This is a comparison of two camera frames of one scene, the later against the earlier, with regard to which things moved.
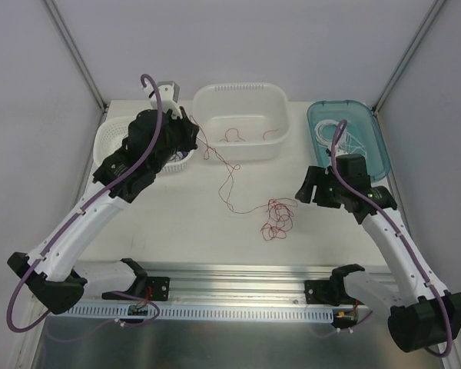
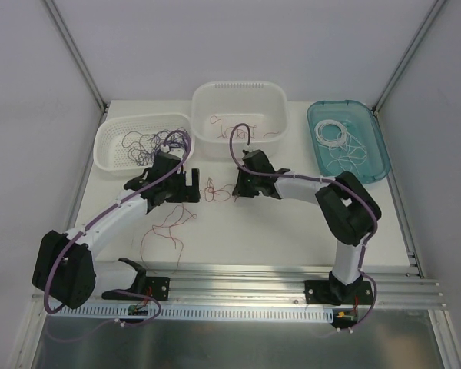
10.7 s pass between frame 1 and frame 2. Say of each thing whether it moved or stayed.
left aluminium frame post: stayed
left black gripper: moved
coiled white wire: stayed
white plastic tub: stayed
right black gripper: moved
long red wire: moved
